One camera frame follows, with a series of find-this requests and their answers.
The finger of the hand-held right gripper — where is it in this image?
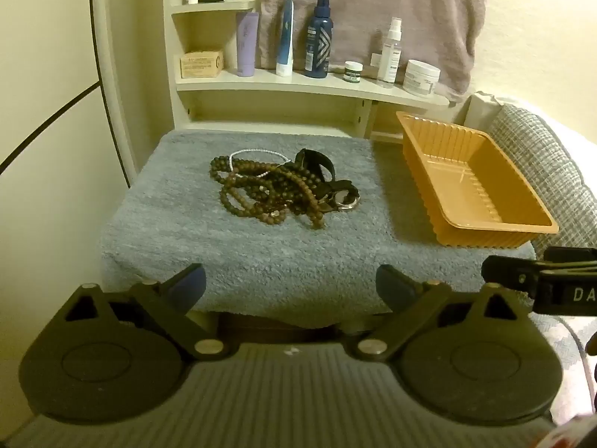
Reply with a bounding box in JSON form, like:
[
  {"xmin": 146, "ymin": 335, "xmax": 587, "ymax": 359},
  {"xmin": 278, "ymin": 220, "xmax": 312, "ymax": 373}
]
[{"xmin": 482, "ymin": 254, "xmax": 544, "ymax": 299}]

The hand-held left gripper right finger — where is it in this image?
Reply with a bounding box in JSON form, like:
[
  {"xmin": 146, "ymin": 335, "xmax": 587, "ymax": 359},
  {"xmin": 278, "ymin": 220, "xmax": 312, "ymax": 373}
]
[{"xmin": 357, "ymin": 264, "xmax": 532, "ymax": 362}]

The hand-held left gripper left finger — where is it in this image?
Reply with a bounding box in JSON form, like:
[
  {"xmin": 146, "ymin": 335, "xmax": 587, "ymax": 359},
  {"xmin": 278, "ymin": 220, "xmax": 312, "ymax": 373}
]
[{"xmin": 63, "ymin": 264, "xmax": 229, "ymax": 361}]

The orange plastic tray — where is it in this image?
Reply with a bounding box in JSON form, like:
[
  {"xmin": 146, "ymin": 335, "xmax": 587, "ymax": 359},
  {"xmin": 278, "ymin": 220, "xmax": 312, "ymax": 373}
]
[{"xmin": 396, "ymin": 111, "xmax": 559, "ymax": 248}]

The brown wooden bead necklace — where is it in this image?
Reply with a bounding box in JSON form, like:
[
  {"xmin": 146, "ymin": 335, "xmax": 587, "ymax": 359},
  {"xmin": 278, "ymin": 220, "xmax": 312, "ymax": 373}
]
[{"xmin": 219, "ymin": 165, "xmax": 339, "ymax": 230}]

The dark wooden bead necklace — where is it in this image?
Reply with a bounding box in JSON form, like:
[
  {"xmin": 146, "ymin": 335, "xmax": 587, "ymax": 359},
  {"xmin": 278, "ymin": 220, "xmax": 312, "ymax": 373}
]
[{"xmin": 209, "ymin": 155, "xmax": 281, "ymax": 184}]

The black strap watch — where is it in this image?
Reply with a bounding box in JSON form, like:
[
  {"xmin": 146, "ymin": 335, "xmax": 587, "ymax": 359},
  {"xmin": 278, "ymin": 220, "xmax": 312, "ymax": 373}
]
[{"xmin": 294, "ymin": 148, "xmax": 362, "ymax": 208}]

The white bead necklace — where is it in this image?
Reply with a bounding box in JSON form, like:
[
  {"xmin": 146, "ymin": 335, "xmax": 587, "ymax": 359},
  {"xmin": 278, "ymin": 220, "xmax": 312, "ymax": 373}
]
[{"xmin": 228, "ymin": 149, "xmax": 287, "ymax": 179}]

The grey-blue fluffy towel mat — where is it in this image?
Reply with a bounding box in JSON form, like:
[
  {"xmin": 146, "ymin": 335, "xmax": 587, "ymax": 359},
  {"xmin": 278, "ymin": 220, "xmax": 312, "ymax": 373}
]
[{"xmin": 99, "ymin": 130, "xmax": 537, "ymax": 330}]

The light grey patterned blanket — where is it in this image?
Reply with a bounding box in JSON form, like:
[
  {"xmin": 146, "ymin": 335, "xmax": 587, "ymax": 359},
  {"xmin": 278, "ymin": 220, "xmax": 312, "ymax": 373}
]
[{"xmin": 532, "ymin": 312, "xmax": 597, "ymax": 423}]

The grey tweed pillow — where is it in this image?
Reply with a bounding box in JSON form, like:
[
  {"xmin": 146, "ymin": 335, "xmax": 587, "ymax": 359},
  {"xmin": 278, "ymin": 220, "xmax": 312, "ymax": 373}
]
[{"xmin": 487, "ymin": 104, "xmax": 597, "ymax": 262}]

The red and white card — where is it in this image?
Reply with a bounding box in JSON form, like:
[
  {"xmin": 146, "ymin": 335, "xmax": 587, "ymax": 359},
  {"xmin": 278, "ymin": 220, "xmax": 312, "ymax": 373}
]
[{"xmin": 543, "ymin": 413, "xmax": 597, "ymax": 448}]

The white quilted pillow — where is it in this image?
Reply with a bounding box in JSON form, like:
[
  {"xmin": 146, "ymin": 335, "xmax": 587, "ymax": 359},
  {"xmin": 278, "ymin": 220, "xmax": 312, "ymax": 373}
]
[{"xmin": 466, "ymin": 91, "xmax": 597, "ymax": 178}]

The white cream jar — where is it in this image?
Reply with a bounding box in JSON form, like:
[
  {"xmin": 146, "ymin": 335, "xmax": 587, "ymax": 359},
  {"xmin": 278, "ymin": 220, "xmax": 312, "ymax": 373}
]
[{"xmin": 402, "ymin": 59, "xmax": 441, "ymax": 97}]

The cream wooden shelf unit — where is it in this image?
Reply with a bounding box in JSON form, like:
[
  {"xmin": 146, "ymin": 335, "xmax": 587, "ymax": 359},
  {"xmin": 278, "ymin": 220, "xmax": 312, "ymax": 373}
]
[{"xmin": 161, "ymin": 0, "xmax": 460, "ymax": 143}]

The small cardboard box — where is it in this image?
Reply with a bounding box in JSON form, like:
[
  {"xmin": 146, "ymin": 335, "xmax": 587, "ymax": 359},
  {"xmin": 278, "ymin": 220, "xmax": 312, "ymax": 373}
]
[{"xmin": 179, "ymin": 48, "xmax": 225, "ymax": 79}]

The clear spray bottle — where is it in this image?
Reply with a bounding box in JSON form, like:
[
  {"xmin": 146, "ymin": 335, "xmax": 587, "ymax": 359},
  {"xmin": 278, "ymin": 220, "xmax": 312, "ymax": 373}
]
[{"xmin": 377, "ymin": 17, "xmax": 403, "ymax": 88}]

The purple cosmetic tube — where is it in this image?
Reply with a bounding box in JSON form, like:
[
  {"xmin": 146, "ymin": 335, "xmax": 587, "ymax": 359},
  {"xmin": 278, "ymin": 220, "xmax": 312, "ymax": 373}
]
[{"xmin": 235, "ymin": 12, "xmax": 260, "ymax": 78}]

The dark blue spray bottle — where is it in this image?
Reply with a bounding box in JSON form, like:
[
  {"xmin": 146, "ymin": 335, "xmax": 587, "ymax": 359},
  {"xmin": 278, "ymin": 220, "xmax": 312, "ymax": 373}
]
[{"xmin": 304, "ymin": 0, "xmax": 333, "ymax": 79}]

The white and blue tube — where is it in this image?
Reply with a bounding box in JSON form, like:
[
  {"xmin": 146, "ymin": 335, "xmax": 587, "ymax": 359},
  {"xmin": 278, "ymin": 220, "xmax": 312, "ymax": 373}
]
[{"xmin": 275, "ymin": 0, "xmax": 296, "ymax": 77}]

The pinkish grey hanging towel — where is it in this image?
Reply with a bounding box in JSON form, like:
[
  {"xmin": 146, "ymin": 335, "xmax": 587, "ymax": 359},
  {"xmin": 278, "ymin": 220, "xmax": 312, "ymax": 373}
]
[{"xmin": 259, "ymin": 0, "xmax": 488, "ymax": 103}]

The thin black curved frame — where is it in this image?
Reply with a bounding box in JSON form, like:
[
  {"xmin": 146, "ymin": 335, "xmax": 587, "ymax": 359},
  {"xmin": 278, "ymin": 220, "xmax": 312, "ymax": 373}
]
[{"xmin": 0, "ymin": 0, "xmax": 136, "ymax": 187}]

